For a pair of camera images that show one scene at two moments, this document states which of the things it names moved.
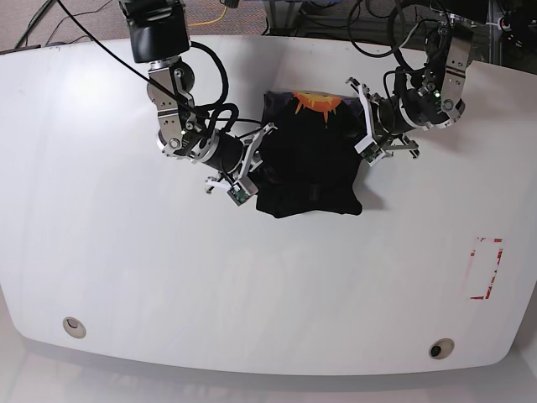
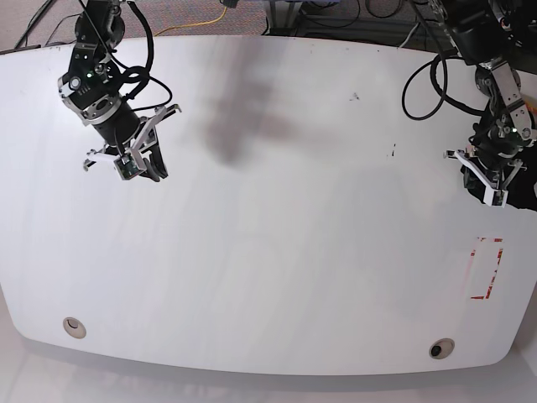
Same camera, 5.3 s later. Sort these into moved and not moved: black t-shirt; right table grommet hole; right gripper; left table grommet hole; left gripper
Moved: left gripper; right gripper; black t-shirt
Not moved: right table grommet hole; left table grommet hole
